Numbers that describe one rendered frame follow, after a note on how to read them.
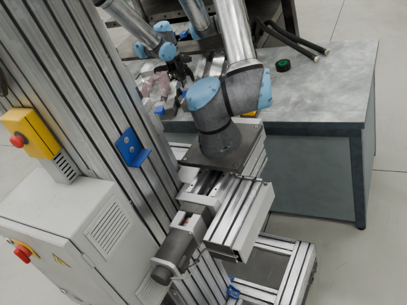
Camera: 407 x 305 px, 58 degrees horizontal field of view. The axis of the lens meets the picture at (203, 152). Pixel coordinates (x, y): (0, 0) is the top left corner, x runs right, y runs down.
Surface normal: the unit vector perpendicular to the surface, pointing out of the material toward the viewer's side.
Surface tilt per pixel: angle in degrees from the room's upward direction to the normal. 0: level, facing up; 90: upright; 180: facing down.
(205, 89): 7
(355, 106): 0
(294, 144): 90
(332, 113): 0
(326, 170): 90
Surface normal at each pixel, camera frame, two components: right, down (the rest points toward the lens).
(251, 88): -0.14, 0.04
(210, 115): 0.01, 0.65
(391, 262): -0.30, -0.73
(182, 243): 0.39, -0.45
